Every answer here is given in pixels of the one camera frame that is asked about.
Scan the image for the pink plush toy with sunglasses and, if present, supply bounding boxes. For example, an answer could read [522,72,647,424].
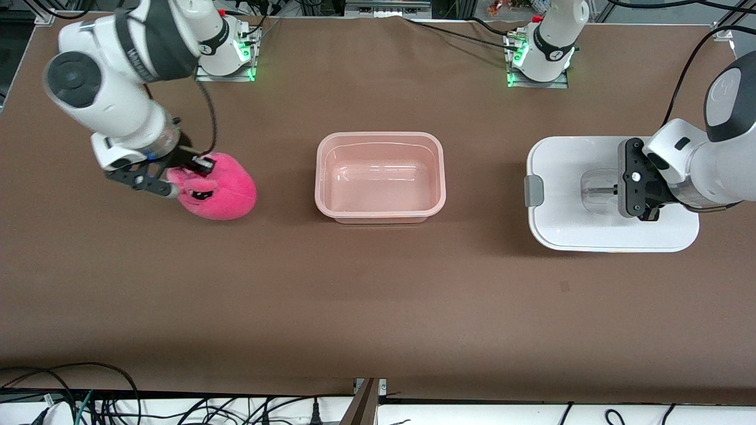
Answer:
[167,152,258,221]

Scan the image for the white box lid grey latches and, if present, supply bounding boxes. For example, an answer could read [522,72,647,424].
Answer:
[524,136,700,253]

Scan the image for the pink plastic box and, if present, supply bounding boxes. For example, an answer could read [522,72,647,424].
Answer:
[315,132,447,224]

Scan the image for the grey metal fixture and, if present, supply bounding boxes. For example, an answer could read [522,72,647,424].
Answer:
[344,0,432,18]

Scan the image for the orange figurine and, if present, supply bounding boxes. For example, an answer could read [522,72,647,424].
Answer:
[487,0,532,15]

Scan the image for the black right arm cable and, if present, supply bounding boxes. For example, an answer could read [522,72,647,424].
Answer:
[194,80,219,155]

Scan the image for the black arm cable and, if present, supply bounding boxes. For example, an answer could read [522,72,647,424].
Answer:
[605,0,756,126]
[194,80,219,155]

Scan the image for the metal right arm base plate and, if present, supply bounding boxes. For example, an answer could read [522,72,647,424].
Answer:
[194,27,260,82]

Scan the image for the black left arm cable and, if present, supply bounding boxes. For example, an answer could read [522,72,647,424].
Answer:
[605,0,756,126]

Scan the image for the black cable bundle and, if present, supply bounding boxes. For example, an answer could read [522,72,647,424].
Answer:
[233,0,284,45]

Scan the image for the aluminium frame profile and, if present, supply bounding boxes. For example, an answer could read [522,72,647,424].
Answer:
[711,0,756,42]

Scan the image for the aluminium corner bracket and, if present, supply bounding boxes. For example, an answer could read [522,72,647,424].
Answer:
[32,0,60,25]

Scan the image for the short black table cable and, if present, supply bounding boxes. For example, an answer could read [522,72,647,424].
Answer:
[467,17,514,37]

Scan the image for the black looped floor cable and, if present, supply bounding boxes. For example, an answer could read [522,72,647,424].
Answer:
[0,362,141,425]

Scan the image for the long black table cable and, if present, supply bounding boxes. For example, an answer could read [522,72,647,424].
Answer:
[403,17,520,54]

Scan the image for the green cable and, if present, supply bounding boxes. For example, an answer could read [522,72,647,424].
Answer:
[76,390,95,425]

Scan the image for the aluminium post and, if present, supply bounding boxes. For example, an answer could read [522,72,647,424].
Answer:
[338,378,387,425]

